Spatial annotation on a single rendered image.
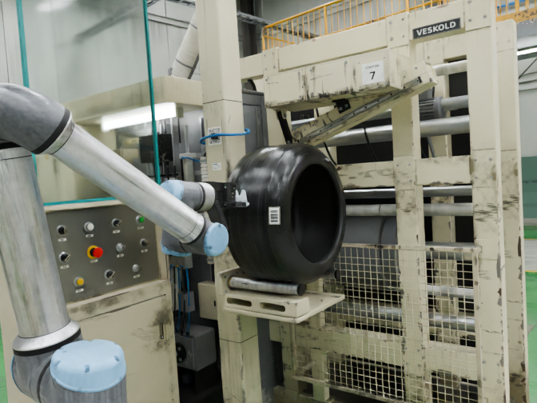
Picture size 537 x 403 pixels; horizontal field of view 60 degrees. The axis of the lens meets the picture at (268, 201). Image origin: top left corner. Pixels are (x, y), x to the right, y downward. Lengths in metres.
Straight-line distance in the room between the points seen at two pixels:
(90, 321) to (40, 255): 0.77
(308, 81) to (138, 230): 0.96
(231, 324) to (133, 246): 0.53
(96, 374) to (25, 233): 0.34
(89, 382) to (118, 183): 0.42
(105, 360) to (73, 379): 0.07
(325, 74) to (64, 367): 1.47
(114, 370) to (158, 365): 1.07
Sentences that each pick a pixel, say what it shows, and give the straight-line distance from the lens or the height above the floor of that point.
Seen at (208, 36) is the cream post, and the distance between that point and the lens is 2.10.
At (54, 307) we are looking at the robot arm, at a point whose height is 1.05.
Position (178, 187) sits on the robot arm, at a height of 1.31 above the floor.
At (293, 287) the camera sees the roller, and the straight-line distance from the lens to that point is 1.74.
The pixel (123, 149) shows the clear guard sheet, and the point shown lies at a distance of 2.00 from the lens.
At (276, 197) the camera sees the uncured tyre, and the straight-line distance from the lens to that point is 1.63.
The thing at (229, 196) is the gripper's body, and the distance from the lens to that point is 1.53.
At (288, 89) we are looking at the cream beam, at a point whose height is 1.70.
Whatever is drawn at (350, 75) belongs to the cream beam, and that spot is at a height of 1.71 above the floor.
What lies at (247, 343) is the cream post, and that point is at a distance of 2.13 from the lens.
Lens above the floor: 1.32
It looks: 3 degrees down
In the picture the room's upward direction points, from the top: 4 degrees counter-clockwise
